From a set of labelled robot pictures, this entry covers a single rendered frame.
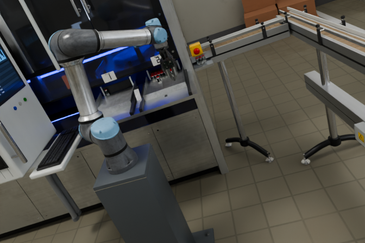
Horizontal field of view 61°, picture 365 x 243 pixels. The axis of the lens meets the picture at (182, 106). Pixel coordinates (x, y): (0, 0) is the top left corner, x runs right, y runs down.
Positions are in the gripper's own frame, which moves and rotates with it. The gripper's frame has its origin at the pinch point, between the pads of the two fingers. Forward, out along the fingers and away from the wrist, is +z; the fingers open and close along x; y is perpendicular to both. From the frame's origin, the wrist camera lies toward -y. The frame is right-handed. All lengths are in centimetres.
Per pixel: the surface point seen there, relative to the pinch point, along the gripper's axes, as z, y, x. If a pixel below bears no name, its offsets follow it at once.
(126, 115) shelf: 6.8, 13.5, -30.8
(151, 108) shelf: 6.8, 15.5, -15.8
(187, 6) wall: 20, -412, 33
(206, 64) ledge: 6.9, -24.6, 20.6
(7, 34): -53, -24, -87
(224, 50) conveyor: 4.9, -34.5, 35.3
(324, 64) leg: 25, -6, 88
